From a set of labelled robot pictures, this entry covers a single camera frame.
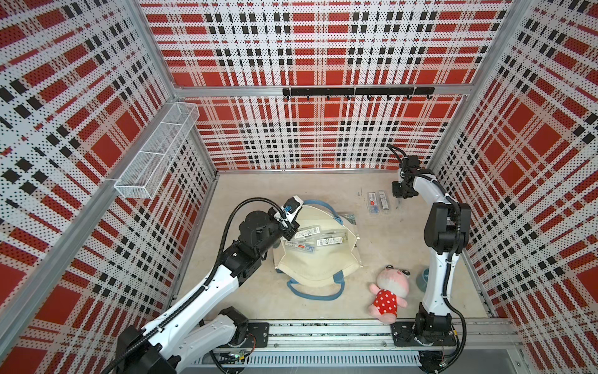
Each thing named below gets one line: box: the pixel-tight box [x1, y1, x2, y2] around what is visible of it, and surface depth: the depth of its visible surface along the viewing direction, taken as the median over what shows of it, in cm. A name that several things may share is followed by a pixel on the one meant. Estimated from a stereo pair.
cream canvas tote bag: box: [272, 199, 363, 301], surface depth 85 cm
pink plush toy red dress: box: [367, 264, 412, 325], surface depth 78 cm
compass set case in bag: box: [316, 231, 349, 247], surface depth 93 cm
